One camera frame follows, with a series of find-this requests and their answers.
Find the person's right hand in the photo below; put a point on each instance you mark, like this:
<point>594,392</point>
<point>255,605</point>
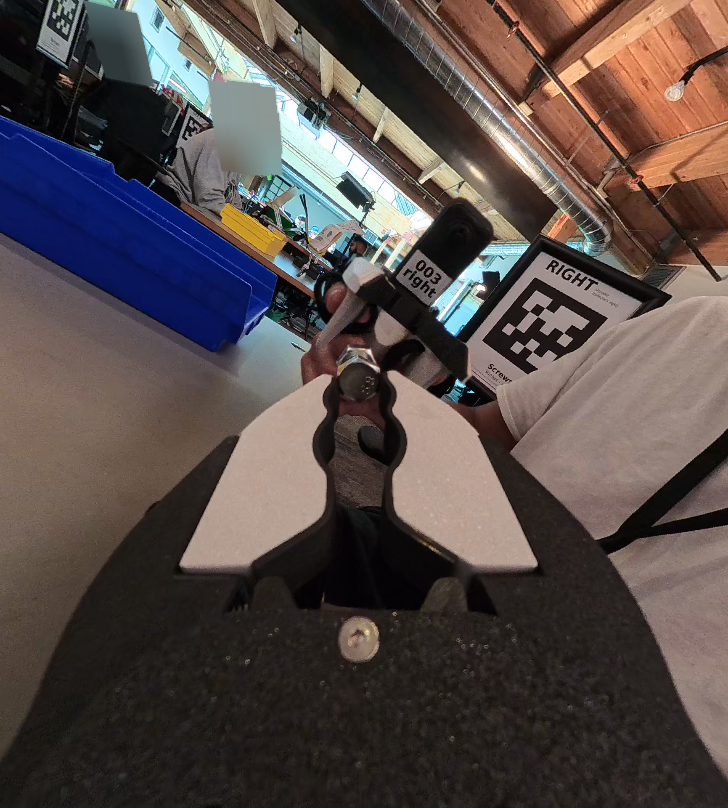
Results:
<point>316,363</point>

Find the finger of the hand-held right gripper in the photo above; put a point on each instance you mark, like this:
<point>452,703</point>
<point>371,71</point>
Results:
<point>354,284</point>
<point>388,334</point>

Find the small marker sign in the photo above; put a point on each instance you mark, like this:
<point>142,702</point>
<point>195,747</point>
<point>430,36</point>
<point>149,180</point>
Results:
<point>61,25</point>

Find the black studio light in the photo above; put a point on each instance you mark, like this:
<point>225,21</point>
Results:
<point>356,189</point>

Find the silver hex bolt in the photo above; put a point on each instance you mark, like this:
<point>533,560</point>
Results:
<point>357,375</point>

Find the tilted marker sign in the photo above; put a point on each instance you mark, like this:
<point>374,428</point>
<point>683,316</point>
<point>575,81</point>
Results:
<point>193,126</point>

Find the person in white shirt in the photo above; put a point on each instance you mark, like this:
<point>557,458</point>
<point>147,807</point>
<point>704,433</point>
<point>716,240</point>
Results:
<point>654,442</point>

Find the wooden table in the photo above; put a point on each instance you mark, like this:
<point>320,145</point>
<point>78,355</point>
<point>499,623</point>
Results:
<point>288,268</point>

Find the hanging light bulb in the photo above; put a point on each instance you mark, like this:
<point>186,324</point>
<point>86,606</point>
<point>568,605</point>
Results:
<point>674,91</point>

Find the silver air duct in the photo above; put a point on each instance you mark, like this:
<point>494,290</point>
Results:
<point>528,145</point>

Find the yellow plastic bins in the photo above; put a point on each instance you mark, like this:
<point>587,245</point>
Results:
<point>253,230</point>

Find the grey desk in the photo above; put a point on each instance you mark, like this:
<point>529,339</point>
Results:
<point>73,442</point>

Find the black framed marker sign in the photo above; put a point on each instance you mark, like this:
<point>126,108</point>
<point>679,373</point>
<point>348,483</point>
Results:
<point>559,315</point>

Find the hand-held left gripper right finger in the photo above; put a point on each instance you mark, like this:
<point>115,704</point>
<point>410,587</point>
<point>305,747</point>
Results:
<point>458,492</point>

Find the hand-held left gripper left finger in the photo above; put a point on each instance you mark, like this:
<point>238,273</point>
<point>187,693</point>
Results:
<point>263,486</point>

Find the person's right forearm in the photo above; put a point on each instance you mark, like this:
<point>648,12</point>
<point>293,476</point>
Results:
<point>483,423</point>

